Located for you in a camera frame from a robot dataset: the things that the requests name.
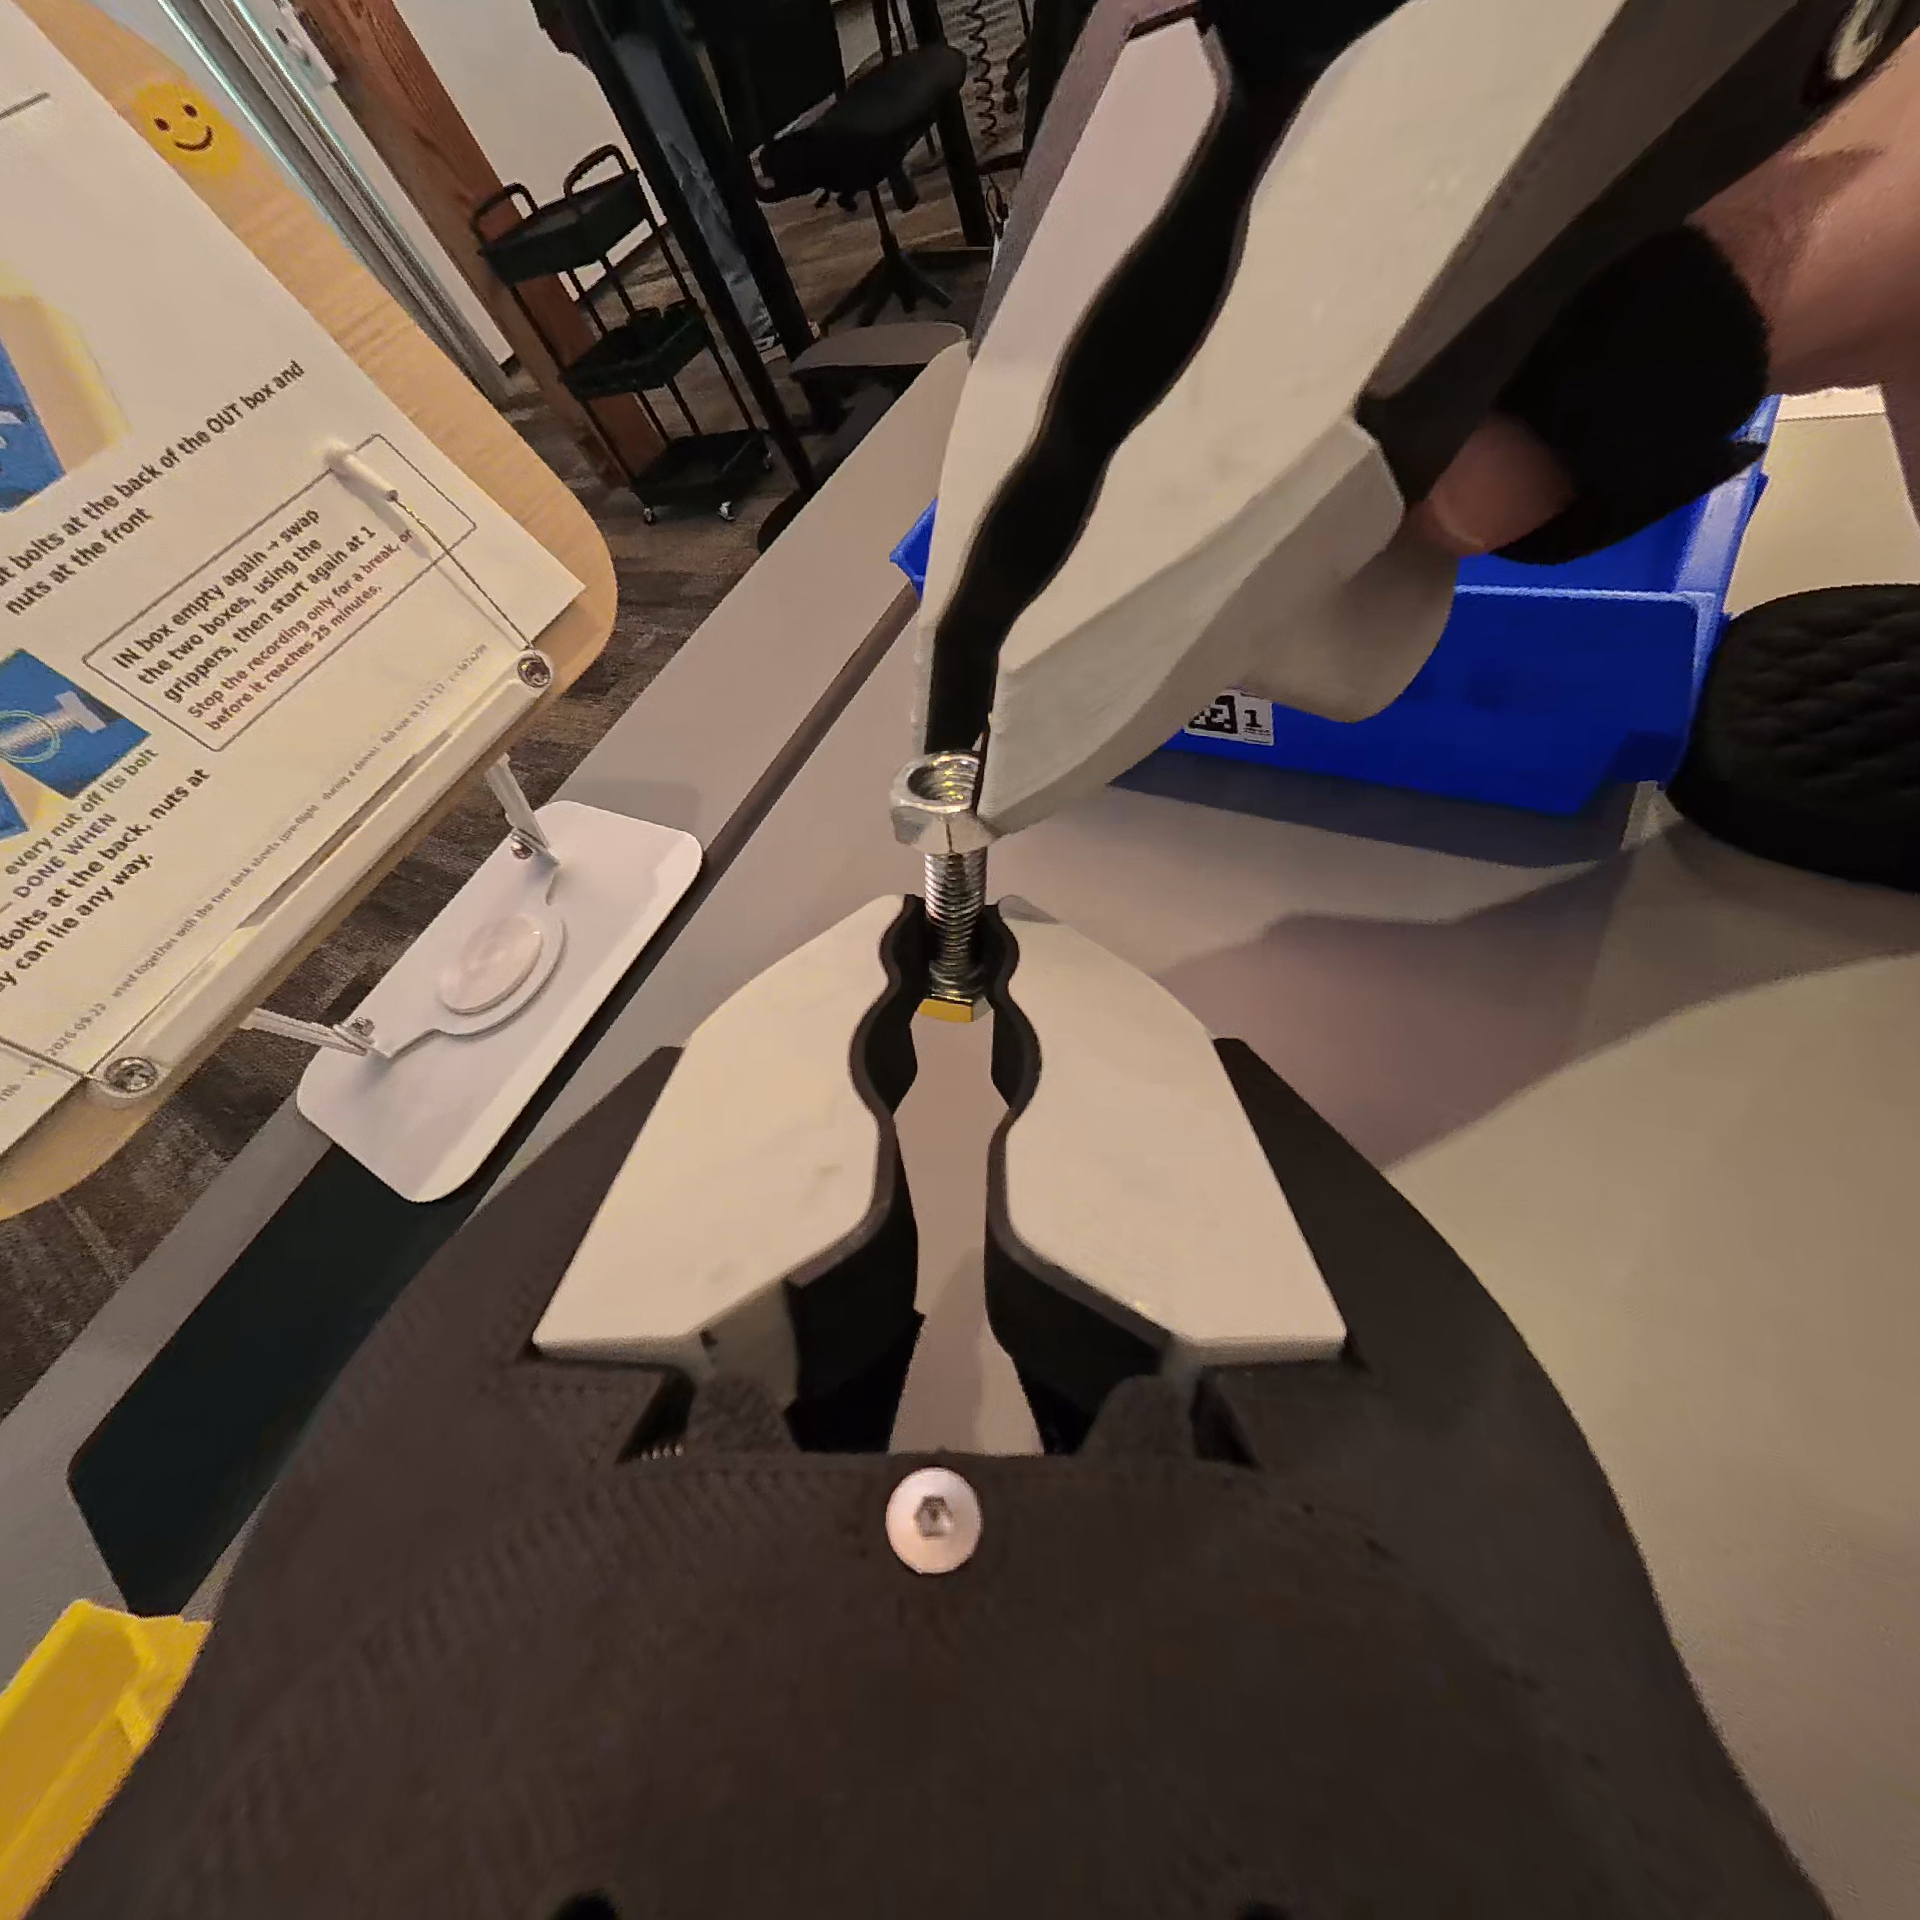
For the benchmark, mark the black wrist rest pad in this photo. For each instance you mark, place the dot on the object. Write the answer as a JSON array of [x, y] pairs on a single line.
[[1816, 735]]

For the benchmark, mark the blue plastic bin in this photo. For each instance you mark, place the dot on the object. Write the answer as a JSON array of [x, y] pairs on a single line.
[[1576, 662]]

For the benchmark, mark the silver hex bolt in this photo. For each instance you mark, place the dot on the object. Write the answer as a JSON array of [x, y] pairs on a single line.
[[949, 932]]

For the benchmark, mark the white stand base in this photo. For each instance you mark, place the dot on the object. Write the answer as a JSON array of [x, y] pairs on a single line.
[[494, 961]]

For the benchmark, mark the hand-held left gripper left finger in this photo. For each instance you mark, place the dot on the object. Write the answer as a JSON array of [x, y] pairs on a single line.
[[735, 1155]]

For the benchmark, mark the black rolling cart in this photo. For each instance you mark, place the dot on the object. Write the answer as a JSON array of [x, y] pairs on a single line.
[[645, 360]]

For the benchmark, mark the person's right hand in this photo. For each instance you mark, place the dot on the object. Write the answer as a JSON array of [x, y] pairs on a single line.
[[1846, 255]]

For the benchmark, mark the dark frame standing desk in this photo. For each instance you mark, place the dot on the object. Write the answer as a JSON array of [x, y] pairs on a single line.
[[692, 224]]

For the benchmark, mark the yellow plastic bin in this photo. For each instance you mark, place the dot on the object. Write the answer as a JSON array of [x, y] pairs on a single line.
[[77, 1741]]

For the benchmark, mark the silver hex nut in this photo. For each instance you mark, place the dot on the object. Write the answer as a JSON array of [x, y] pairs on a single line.
[[937, 803]]

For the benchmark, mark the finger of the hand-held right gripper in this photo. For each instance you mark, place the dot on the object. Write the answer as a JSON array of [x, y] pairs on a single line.
[[1350, 271], [1036, 331]]

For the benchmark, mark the instruction sheet board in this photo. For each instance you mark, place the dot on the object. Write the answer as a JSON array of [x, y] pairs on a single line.
[[224, 452]]

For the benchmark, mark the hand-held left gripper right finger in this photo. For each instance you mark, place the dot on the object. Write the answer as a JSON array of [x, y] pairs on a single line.
[[1154, 1171]]

